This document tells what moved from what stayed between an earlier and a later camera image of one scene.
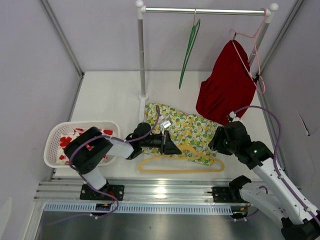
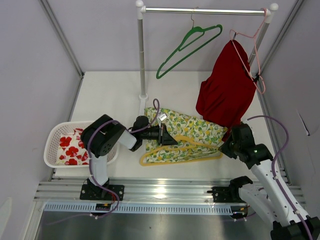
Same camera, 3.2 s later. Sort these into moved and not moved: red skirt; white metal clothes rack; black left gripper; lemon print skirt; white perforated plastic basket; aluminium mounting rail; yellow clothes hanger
Moved: lemon print skirt; black left gripper; yellow clothes hanger
Not moved: white metal clothes rack; aluminium mounting rail; red skirt; white perforated plastic basket
